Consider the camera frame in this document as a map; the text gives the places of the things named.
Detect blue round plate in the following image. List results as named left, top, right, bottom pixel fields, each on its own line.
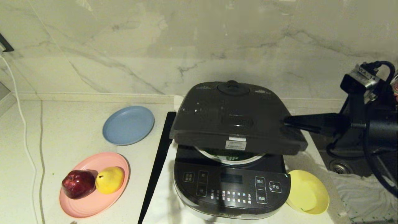
left=102, top=105, right=155, bottom=146

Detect white cable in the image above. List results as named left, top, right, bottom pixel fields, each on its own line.
left=0, top=52, right=41, bottom=224

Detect white inner pot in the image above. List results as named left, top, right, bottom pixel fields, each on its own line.
left=195, top=146, right=267, bottom=165

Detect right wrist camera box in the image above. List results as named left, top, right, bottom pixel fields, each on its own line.
left=340, top=63, right=382, bottom=94

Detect black rice cooker lid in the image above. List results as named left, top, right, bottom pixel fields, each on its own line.
left=169, top=80, right=308, bottom=156

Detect pink round plate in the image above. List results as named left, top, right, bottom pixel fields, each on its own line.
left=59, top=152, right=131, bottom=219

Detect white towel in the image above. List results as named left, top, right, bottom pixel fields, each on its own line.
left=141, top=95, right=218, bottom=224

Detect round sink drain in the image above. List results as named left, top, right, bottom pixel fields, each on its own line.
left=329, top=159, right=352, bottom=175

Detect black wall fixture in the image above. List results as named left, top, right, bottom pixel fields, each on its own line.
left=0, top=32, right=15, bottom=53

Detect white cloth in sink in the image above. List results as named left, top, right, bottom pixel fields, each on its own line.
left=329, top=170, right=398, bottom=223

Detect dark red apple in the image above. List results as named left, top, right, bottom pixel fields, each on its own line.
left=61, top=170, right=96, bottom=200

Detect black flat panel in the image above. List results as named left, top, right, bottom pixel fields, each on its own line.
left=137, top=111, right=177, bottom=224

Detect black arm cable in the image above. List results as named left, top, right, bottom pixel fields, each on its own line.
left=325, top=134, right=398, bottom=198

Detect stainless steel sink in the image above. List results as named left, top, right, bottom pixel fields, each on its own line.
left=311, top=131, right=398, bottom=224

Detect yellow pear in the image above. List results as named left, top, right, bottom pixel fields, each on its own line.
left=95, top=166, right=126, bottom=195

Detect chopped green vegetable bits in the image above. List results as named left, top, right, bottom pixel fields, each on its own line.
left=207, top=149, right=249, bottom=161

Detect yellow bowl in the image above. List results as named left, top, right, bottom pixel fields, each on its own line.
left=285, top=169, right=330, bottom=215

